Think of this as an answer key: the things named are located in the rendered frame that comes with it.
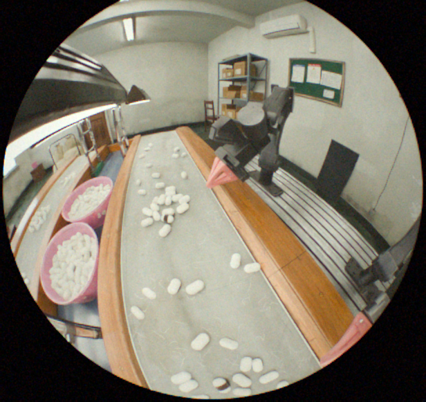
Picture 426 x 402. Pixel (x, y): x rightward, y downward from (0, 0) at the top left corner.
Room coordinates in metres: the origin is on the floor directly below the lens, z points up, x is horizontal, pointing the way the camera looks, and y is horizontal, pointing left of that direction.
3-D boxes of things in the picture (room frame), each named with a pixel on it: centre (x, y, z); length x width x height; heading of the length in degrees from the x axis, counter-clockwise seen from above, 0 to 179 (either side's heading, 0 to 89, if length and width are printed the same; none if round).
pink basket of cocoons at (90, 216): (0.30, 0.50, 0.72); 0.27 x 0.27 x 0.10
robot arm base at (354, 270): (-0.03, -0.50, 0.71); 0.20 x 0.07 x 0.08; 25
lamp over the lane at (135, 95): (0.79, 0.40, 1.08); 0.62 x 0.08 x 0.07; 21
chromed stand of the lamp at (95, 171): (0.62, 0.84, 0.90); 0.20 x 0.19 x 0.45; 21
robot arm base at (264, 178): (0.51, -0.24, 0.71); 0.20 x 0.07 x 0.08; 25
